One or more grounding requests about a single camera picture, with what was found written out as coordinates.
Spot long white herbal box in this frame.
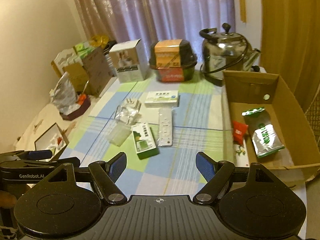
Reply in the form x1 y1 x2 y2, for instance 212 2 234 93
233 142 247 156

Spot silver green foil pouch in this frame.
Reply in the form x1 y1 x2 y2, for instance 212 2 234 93
242 107 285 159

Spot red small sachet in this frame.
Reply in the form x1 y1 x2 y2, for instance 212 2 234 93
232 121 248 146

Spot translucent plastic container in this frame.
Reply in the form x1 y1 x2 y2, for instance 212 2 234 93
107 122 131 147

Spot green throat spray box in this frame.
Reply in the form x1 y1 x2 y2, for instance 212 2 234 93
131 122 159 160

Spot clear plastic packaging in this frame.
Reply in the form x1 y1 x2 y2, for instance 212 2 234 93
115 105 139 125

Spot white plug adapter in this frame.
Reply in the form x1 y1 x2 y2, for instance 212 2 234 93
124 98 141 110

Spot white remote control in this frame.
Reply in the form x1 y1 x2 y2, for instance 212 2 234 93
158 108 173 147

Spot white green medicine box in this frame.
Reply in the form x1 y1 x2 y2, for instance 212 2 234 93
144 90 179 108

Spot person left hand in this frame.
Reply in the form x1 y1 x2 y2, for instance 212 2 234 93
0 191 17 209

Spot open brown gift box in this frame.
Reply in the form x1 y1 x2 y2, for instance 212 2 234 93
34 123 69 161

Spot crumpled silver plastic bag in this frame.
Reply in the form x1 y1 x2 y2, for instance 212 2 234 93
49 72 80 115

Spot open brown cardboard box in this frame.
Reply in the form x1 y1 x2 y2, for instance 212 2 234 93
221 71 319 186

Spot dark wooden tray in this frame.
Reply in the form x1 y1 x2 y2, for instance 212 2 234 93
59 97 91 121

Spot brown cardboard boxes stack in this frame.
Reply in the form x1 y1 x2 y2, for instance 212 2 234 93
62 47 112 97

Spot quilted brown chair cushion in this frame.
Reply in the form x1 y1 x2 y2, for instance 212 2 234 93
305 88 320 147

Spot white carved chair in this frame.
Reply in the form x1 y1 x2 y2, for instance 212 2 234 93
51 48 76 78

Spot green tissue packs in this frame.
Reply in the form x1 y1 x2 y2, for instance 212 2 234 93
73 41 95 58

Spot plaid tablecloth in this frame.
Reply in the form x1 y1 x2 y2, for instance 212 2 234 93
60 69 235 198

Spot yellow plastic bag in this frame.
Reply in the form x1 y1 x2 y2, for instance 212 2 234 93
89 34 109 49

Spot white product carton box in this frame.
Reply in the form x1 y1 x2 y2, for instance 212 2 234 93
109 39 149 83

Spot stainless steel kettle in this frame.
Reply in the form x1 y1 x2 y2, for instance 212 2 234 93
199 23 261 86

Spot black orange food container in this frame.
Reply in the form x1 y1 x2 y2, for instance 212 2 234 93
149 39 197 82

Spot purple curtain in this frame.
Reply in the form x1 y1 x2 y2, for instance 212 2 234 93
75 0 235 60

